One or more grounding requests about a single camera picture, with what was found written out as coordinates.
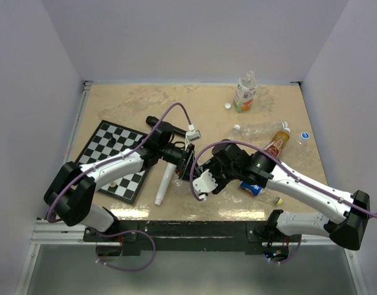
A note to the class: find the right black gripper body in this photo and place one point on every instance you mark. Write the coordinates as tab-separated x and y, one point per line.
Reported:
222	174

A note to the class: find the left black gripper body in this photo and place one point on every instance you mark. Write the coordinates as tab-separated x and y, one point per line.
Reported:
182	165

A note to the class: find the white label tea bottle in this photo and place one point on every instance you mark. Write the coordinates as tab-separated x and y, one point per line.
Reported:
246	89

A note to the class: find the clear Pocari Sweat bottle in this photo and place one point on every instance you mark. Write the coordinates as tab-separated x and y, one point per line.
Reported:
302	142

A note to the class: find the blue Pocari Sweat cap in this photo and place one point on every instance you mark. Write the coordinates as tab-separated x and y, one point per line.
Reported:
304	135

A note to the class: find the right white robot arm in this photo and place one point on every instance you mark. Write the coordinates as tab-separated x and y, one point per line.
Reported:
341	216

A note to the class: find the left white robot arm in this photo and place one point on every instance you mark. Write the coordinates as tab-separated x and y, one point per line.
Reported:
71	193

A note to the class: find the Pepsi label clear bottle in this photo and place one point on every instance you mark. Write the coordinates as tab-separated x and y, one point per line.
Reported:
260	194

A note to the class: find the red label tea bottle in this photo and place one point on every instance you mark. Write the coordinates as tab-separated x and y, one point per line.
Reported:
278	142

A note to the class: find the white microphone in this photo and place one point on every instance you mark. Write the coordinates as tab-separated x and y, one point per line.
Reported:
165	181

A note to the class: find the black microphone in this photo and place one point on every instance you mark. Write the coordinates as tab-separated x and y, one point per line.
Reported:
165	126

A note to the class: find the black chess piece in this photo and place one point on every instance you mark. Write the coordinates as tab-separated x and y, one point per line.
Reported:
112	140

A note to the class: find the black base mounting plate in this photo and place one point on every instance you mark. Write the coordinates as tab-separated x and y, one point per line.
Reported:
130	238

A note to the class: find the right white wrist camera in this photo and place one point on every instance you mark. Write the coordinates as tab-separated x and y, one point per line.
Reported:
204	184

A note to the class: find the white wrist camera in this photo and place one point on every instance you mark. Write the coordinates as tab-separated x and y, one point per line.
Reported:
204	184
191	135

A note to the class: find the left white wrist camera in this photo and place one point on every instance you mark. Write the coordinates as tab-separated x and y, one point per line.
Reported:
191	135

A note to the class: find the aluminium frame rail right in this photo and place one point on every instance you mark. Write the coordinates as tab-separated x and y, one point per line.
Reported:
317	240

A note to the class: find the aluminium frame rail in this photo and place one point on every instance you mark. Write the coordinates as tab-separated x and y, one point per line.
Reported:
317	240
57	231

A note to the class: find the aluminium frame rail left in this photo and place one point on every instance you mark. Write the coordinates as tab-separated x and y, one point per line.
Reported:
57	231

